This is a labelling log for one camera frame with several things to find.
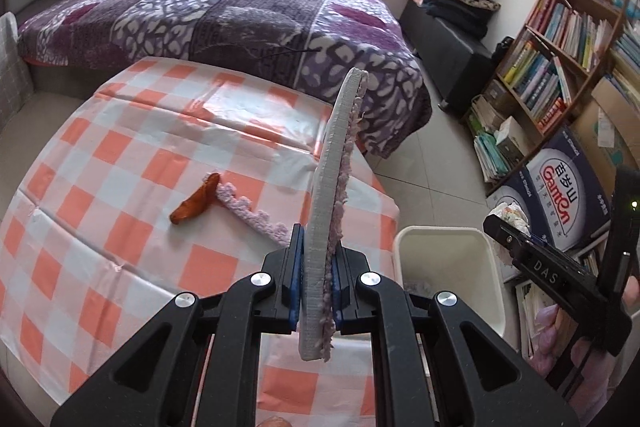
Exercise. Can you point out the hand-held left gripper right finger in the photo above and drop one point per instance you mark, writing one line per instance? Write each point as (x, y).
(336, 292)

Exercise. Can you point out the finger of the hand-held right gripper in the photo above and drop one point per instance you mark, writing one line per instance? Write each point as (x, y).
(505, 242)

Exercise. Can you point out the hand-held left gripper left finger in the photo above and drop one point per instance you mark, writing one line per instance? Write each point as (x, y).
(296, 272)

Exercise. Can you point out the printed paper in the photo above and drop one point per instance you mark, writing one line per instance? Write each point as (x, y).
(512, 214)

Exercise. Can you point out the white plastic bin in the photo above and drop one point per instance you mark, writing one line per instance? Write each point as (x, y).
(450, 252)

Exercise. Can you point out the grey insole with pink fleece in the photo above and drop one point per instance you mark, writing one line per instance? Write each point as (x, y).
(325, 207)

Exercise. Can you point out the person's right hand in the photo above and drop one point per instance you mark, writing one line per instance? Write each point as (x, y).
(634, 302)

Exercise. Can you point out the blue water bottle carton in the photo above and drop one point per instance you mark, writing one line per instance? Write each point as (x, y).
(565, 192)
(510, 192)

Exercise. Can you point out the pink fuzzy garment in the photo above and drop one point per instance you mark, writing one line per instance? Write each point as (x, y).
(555, 332)

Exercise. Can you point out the stack of loose papers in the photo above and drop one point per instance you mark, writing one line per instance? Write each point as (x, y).
(530, 317)

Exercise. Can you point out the pink fuzzy trim strip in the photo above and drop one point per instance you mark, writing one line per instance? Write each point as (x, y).
(250, 217)

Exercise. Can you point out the stack of books and papers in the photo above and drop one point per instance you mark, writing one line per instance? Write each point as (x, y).
(492, 152)

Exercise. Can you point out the pale tissue box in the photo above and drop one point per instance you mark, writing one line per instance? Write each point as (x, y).
(512, 139)

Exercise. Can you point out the orange brown peel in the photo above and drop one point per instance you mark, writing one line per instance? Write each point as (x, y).
(192, 207)

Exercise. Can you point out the brown cardboard box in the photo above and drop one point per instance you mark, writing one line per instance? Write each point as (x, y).
(605, 132)

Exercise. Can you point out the row of books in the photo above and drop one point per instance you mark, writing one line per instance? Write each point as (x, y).
(570, 27)
(537, 82)

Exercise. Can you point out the black bag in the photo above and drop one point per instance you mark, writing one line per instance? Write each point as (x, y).
(504, 54)

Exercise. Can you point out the dark storage bench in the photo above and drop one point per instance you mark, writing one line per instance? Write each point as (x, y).
(450, 52)

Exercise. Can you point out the orange white checked tablecloth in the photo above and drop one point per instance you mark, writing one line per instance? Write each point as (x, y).
(125, 167)

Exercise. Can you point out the wooden bookshelf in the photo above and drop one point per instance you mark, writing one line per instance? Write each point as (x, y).
(537, 34)

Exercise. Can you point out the pile of folded clothes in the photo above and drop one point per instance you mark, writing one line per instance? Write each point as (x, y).
(460, 7)

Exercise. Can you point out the purple patterned bed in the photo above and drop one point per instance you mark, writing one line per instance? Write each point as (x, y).
(225, 22)

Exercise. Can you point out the grey checked cushion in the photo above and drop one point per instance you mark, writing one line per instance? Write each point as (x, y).
(12, 67)

